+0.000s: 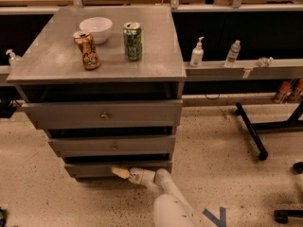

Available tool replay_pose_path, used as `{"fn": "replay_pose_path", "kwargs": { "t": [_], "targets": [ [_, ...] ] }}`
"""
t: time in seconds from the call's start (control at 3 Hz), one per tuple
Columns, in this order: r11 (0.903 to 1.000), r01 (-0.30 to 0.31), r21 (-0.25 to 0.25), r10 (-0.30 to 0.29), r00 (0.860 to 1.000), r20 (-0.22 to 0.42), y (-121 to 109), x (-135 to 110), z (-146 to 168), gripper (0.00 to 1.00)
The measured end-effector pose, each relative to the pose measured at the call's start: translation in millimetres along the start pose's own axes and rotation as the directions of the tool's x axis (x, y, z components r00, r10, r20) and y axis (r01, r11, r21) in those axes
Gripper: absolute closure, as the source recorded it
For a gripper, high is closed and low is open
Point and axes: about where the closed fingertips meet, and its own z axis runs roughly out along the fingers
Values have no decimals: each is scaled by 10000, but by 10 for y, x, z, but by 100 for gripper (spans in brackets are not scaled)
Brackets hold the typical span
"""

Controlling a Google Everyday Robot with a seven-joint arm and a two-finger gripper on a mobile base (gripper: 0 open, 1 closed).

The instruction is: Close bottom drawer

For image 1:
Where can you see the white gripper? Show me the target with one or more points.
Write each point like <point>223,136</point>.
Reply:
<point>136,176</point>

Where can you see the grey bottom drawer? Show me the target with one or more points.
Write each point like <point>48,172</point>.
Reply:
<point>104,169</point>

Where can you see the grey drawer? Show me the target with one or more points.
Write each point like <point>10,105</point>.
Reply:
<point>104,169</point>
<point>112,114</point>
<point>115,145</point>

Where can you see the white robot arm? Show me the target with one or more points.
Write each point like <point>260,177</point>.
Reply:
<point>170,208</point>

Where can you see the grey middle drawer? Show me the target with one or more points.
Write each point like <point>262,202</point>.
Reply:
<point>115,145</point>

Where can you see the grey top drawer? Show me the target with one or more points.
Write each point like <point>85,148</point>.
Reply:
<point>112,114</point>

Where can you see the grey wooden drawer cabinet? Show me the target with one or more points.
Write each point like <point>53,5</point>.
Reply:
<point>105,85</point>

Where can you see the blue tape floor marker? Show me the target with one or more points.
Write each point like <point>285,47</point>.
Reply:
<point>219,221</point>

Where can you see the green soda can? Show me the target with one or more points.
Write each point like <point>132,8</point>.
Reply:
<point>132,41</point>

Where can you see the white pump bottle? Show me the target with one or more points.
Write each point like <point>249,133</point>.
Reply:
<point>197,54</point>

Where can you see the crushed gold can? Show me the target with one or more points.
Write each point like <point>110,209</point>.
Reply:
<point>86,44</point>

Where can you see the white bowl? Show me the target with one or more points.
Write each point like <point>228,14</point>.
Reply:
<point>99,27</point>

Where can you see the clear pump bottle left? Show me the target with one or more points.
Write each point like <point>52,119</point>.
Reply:
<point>13,58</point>

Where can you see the black chair caster base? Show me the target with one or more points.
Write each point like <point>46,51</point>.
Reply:
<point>282,216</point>

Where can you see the clear water bottle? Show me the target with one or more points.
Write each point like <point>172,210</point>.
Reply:
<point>232,54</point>

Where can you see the black caster wheel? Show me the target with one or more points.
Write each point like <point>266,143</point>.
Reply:
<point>298,167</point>

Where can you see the crumpled clear plastic wrapper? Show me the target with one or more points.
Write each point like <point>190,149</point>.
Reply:
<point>264,62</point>

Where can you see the black metal stand base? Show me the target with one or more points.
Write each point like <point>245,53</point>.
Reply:
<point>292,123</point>

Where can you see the orange bottle left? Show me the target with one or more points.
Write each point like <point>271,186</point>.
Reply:
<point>282,92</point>

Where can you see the orange bottle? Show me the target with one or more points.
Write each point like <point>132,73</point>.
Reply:
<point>296,91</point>
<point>282,92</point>

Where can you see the orange bottle right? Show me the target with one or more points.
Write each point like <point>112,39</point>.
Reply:
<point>296,91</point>

